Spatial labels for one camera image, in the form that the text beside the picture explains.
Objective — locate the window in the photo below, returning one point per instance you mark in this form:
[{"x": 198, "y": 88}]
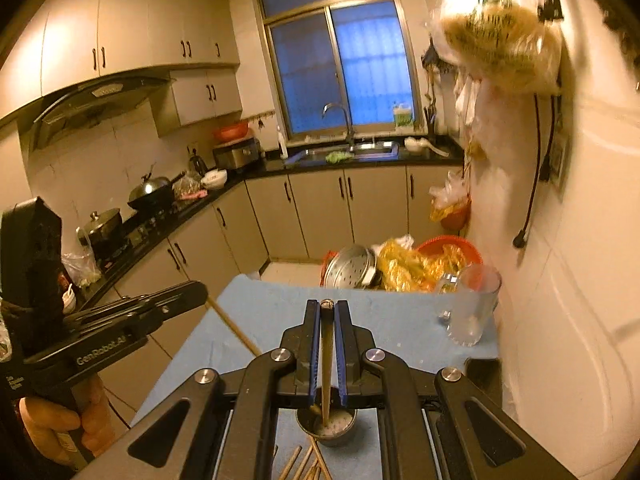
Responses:
[{"x": 370, "y": 60}]

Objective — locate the dark knife block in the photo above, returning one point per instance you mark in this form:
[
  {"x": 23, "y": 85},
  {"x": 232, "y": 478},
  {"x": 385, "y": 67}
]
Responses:
[{"x": 430, "y": 121}]

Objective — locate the gas stove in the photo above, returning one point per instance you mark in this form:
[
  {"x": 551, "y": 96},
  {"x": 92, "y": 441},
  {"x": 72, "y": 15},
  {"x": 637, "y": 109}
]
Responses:
[{"x": 140, "y": 227}]

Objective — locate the hanging kitchen utensils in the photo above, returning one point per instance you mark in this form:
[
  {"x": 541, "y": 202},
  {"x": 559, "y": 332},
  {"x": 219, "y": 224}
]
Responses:
[{"x": 433, "y": 60}]

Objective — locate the crumpled clear plastic bag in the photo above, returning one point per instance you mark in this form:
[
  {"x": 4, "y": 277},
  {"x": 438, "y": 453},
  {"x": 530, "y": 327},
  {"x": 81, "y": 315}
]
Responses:
[{"x": 81, "y": 266}]

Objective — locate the metal faucet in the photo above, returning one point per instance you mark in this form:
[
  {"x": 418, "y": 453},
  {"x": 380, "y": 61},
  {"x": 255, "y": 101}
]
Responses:
[{"x": 345, "y": 114}]

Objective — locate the plastic bag of food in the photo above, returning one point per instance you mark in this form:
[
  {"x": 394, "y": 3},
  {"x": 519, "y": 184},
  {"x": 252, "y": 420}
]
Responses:
[{"x": 188, "y": 188}]

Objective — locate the large upper cabinets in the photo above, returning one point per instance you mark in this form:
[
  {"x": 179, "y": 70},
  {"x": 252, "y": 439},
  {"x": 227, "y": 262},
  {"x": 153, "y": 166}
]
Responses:
[{"x": 135, "y": 25}]

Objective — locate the black utensil holder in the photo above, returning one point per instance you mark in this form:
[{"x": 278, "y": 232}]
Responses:
[{"x": 330, "y": 430}]

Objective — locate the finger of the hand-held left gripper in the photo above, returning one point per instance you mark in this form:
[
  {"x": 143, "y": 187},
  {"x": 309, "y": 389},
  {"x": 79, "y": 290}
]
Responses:
[
  {"x": 182, "y": 295},
  {"x": 100, "y": 317}
]

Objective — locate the white plastic bags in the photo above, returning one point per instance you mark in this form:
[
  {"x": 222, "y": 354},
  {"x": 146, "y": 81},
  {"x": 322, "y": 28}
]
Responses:
[{"x": 468, "y": 100}]

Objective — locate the person's left hand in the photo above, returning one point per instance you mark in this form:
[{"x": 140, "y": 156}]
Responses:
[{"x": 97, "y": 412}]

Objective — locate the large hanging clear bag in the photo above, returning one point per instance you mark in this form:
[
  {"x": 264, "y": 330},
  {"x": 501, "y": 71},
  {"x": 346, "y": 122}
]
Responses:
[{"x": 500, "y": 35}]

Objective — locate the metal kettle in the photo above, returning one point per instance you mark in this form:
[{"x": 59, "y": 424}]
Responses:
[{"x": 197, "y": 163}]

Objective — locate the white bottle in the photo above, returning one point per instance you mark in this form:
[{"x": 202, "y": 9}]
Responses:
[{"x": 282, "y": 144}]

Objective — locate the red plastic basin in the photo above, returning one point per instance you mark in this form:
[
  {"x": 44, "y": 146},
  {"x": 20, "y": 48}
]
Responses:
[{"x": 446, "y": 243}]

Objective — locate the white bowl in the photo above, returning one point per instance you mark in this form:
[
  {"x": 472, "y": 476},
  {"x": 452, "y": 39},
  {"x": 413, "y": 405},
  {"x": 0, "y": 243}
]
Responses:
[{"x": 215, "y": 178}]

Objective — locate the green cloth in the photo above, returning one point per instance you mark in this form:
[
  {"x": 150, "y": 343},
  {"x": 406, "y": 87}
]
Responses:
[{"x": 338, "y": 157}]

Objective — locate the red plastic bowl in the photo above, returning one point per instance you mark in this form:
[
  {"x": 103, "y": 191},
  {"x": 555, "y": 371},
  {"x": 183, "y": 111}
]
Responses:
[{"x": 231, "y": 132}]

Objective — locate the silver countertop oven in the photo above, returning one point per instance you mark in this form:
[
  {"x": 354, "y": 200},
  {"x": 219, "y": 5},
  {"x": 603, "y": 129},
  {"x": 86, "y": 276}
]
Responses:
[{"x": 237, "y": 156}]

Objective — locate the small white cup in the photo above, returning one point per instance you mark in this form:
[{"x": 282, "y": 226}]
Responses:
[{"x": 68, "y": 301}]

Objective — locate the metal sink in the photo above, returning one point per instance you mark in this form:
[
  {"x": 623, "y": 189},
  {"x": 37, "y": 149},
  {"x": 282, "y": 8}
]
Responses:
[{"x": 372, "y": 152}]

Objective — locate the glass mug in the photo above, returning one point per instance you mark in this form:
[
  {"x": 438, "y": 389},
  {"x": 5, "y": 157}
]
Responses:
[{"x": 472, "y": 310}]

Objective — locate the range hood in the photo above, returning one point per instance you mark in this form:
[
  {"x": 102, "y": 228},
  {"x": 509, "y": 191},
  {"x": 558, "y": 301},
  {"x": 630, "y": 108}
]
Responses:
[{"x": 100, "y": 97}]

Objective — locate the metal steamer pot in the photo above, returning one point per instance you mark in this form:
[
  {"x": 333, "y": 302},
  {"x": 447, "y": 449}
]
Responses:
[{"x": 350, "y": 267}]

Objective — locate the small upper cabinet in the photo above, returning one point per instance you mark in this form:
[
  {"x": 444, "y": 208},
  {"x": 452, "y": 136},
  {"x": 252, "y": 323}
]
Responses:
[{"x": 200, "y": 97}]

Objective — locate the beige lower cabinets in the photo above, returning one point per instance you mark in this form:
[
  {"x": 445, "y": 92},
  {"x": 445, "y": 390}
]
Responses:
[{"x": 310, "y": 210}]

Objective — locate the yellow plastic bags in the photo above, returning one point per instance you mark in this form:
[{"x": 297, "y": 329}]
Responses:
[{"x": 410, "y": 270}]

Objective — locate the small hanging plastic bag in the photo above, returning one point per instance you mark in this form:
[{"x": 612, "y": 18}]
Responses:
[{"x": 451, "y": 210}]

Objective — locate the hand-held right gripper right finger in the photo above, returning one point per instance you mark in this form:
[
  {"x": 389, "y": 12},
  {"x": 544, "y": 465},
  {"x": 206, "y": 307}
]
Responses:
[{"x": 342, "y": 352}]

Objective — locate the black wok with lid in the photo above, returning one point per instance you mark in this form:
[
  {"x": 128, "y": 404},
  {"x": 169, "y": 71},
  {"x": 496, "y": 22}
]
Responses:
[{"x": 150, "y": 191}]

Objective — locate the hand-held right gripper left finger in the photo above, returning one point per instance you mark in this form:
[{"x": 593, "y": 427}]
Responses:
[{"x": 314, "y": 352}]

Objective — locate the black pot with lid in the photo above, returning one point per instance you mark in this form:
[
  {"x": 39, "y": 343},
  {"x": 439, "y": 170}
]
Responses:
[{"x": 103, "y": 234}]

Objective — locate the wall outlet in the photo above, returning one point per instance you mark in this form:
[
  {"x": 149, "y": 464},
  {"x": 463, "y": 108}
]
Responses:
[{"x": 559, "y": 157}]

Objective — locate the white ladle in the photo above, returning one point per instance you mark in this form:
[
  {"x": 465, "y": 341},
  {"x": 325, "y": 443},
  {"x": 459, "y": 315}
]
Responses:
[{"x": 417, "y": 144}]

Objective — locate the blue towel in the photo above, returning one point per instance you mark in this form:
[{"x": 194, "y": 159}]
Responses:
[{"x": 400, "y": 320}]

